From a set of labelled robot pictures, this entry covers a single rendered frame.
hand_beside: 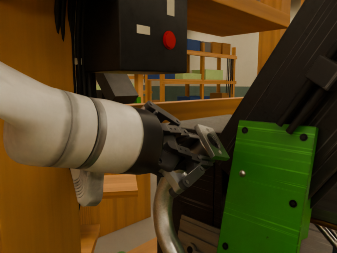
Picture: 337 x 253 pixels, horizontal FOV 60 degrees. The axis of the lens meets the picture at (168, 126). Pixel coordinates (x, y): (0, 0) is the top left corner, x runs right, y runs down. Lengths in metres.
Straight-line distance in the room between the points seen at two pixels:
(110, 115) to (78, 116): 0.03
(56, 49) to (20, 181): 0.23
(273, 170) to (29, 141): 0.32
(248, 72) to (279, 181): 10.49
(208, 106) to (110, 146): 0.75
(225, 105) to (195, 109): 0.18
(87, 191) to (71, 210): 0.28
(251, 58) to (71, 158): 10.68
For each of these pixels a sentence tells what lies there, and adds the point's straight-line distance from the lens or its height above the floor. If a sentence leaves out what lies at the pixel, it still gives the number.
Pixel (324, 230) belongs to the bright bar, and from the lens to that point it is 0.57.
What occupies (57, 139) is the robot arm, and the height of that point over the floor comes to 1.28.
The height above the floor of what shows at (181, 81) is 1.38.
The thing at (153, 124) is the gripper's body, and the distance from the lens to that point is 0.31.
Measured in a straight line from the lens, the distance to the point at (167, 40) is 0.56.
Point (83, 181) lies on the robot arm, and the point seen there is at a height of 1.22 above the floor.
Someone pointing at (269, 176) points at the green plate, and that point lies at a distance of 0.44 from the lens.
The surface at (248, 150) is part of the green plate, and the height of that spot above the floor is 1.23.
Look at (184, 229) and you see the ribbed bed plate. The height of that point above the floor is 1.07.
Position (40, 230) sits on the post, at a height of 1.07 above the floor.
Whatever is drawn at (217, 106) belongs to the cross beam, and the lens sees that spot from 1.04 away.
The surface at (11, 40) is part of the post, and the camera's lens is 0.53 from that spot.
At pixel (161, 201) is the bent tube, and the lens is 0.46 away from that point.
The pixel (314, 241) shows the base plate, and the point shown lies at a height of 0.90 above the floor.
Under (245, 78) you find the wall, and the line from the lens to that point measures 10.96.
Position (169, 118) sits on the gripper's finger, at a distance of 0.40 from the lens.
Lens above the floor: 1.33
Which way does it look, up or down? 8 degrees down
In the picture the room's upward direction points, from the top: straight up
